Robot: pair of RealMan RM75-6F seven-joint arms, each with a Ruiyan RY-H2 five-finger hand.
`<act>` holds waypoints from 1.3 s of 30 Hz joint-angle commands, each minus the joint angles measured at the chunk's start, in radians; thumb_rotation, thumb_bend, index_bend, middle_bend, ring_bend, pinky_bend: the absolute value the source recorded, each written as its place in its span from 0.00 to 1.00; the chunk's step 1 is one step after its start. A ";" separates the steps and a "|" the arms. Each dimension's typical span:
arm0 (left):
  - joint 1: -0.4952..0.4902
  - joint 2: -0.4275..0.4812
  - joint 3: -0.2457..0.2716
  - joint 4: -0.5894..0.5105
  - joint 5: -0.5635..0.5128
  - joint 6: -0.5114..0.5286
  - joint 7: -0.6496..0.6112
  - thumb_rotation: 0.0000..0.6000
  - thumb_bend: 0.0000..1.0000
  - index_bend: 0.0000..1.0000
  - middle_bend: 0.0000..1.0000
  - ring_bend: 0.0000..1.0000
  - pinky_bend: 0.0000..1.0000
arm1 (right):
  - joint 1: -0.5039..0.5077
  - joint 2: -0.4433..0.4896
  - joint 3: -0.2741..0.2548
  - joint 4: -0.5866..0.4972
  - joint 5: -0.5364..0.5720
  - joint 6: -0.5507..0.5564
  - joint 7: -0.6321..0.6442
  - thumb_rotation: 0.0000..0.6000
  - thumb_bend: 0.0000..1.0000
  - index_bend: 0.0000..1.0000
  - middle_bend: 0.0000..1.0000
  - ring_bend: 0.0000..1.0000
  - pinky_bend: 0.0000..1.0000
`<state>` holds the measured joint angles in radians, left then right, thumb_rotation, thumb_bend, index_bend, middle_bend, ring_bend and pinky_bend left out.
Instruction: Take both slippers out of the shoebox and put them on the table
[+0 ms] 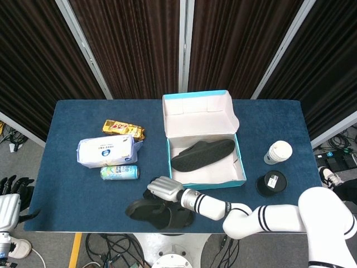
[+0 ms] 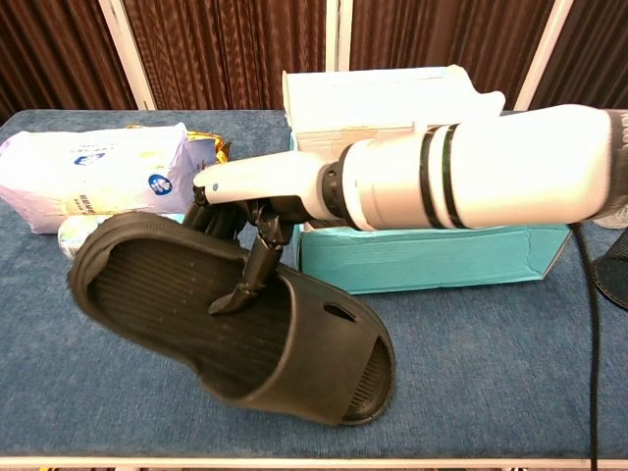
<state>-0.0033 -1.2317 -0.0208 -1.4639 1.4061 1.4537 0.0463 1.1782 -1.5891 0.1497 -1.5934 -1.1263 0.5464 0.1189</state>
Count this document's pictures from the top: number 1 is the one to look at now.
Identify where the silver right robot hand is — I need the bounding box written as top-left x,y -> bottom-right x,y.
143,176 -> 185,202

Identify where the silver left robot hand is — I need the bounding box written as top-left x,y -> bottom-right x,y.
0,175 -> 41,233

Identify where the black slipper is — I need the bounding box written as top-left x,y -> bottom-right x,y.
170,138 -> 236,172
125,189 -> 195,230

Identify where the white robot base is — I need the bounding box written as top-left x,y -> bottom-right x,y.
132,233 -> 210,268

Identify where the teal cardboard shoe box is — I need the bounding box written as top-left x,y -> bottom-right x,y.
162,89 -> 247,191

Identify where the light green beverage can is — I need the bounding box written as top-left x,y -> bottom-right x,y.
100,165 -> 140,181

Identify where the white lilac tissue pack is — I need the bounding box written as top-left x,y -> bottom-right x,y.
76,134 -> 143,169

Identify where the gold snack packet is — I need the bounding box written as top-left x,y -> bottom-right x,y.
102,119 -> 146,141

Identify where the blue table cloth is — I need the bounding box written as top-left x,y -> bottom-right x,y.
23,99 -> 324,234

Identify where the yellow floor tape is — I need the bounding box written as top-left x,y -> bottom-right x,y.
68,233 -> 83,268

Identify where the black mesh pen holder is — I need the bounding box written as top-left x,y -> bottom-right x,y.
255,170 -> 287,197

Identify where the stack of paper cups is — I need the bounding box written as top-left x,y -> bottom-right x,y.
263,140 -> 293,165

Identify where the brown pleated curtain panel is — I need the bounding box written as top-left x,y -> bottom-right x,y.
0,0 -> 106,142
188,0 -> 305,100
68,0 -> 181,100
258,0 -> 357,140

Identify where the white black sneaker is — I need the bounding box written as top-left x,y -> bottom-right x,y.
317,166 -> 345,187

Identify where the black trouser leg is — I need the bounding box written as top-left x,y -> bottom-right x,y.
333,178 -> 357,202

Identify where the black cable bundle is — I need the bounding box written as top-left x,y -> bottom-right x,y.
0,121 -> 28,153
313,125 -> 357,157
85,233 -> 153,268

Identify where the white partition rail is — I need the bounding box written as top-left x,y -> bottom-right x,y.
0,111 -> 46,148
311,110 -> 357,149

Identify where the white partition post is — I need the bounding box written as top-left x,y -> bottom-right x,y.
250,0 -> 319,100
178,0 -> 195,93
55,0 -> 113,100

